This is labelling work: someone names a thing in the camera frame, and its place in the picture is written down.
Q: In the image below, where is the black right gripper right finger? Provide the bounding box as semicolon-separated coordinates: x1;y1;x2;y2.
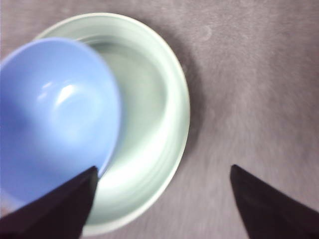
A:
230;164;319;239

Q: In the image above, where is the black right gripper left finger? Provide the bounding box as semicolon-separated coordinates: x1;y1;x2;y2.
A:
0;166;98;239

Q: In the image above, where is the blue bowl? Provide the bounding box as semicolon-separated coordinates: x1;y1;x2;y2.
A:
0;37;123;217

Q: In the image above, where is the green plate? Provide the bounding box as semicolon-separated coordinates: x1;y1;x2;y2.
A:
32;12;191;237

